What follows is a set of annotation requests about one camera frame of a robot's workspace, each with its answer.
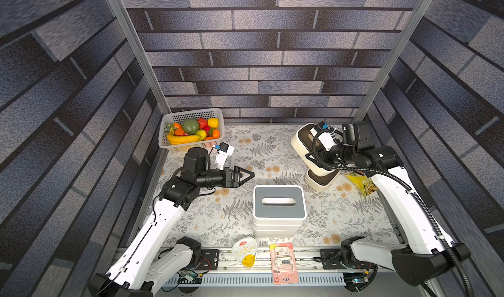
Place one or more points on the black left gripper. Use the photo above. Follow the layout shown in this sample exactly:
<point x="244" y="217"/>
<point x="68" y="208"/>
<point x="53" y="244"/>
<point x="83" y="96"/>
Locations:
<point x="235" y="177"/>

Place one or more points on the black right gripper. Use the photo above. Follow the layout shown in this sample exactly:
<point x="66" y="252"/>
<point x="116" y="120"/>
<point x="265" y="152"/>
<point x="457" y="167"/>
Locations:
<point x="329" y="152"/>

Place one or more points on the dark lid cream tissue box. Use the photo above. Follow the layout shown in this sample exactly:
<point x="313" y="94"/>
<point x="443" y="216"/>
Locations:
<point x="301" y="141"/>
<point x="320" y="183"/>

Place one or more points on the grey lid tissue box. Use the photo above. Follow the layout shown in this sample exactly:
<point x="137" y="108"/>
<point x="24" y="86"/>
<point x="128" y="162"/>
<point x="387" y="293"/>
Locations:
<point x="269" y="224"/>
<point x="289" y="233"/>
<point x="283" y="203"/>

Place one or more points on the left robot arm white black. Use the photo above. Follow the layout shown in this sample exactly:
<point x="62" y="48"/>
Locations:
<point x="139" y="272"/>

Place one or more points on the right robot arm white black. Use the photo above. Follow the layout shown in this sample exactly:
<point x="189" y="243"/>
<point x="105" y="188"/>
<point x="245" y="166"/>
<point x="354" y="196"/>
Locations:
<point x="428" y="251"/>

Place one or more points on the green snack bag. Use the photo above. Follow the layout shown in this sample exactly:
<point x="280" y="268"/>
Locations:
<point x="364" y="184"/>

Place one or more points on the green toy apple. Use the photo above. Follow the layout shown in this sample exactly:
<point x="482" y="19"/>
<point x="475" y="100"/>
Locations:
<point x="201" y="134"/>

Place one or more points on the yellow toy pepper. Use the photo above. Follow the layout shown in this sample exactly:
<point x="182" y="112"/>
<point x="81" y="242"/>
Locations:
<point x="213" y="122"/>

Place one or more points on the red toy fruit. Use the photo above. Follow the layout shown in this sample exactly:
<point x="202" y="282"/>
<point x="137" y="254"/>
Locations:
<point x="202" y="123"/>

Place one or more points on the yellow toy banana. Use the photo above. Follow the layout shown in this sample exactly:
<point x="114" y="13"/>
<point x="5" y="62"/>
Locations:
<point x="179" y="140"/>

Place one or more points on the white yellow snack pouch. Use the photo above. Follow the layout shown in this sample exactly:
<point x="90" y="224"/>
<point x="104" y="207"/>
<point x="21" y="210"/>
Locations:
<point x="245" y="251"/>

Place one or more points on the white plastic basket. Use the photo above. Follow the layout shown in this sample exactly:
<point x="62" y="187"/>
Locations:
<point x="168" y="120"/>

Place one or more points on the pink stapler blister pack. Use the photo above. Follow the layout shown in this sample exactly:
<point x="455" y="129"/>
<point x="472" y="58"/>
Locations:
<point x="283" y="264"/>

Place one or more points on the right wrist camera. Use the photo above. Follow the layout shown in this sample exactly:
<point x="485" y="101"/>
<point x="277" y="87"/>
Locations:
<point x="325" y="134"/>

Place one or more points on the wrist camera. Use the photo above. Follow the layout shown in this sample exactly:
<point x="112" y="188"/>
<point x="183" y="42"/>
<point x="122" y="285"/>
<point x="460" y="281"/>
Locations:
<point x="224" y="150"/>
<point x="325" y="134"/>

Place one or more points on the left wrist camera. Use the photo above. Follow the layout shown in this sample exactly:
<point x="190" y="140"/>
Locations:
<point x="224" y="150"/>

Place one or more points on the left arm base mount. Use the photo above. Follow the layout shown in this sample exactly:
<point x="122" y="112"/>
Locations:
<point x="208" y="261"/>

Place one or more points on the white slotted cable duct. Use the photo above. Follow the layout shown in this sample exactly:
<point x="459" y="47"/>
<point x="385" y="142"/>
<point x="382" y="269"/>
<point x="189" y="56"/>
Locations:
<point x="258" y="279"/>

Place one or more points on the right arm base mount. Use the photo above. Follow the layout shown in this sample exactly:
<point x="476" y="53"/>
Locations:
<point x="330" y="258"/>

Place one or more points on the aluminium front rail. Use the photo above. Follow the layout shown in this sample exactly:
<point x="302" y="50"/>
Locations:
<point x="228" y="264"/>

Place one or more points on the left aluminium frame post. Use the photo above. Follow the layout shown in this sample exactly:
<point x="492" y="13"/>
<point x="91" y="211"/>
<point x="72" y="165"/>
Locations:
<point x="133" y="39"/>

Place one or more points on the aluminium frame post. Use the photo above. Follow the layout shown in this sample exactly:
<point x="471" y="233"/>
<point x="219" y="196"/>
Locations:
<point x="406" y="33"/>
<point x="133" y="39"/>

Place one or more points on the right aluminium frame post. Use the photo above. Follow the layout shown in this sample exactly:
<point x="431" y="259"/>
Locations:
<point x="406" y="33"/>

